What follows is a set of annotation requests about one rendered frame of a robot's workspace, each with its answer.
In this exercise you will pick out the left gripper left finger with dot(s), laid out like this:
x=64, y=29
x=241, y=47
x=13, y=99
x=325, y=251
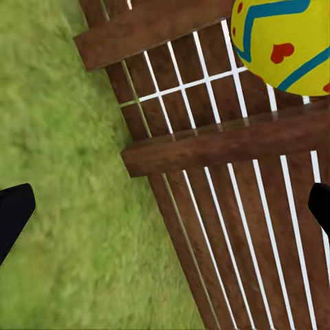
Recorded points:
x=17, y=204

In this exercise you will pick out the easter egg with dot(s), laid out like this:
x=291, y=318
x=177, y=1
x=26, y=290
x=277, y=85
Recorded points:
x=286, y=43

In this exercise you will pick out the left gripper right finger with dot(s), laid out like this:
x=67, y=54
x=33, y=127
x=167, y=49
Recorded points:
x=319, y=204

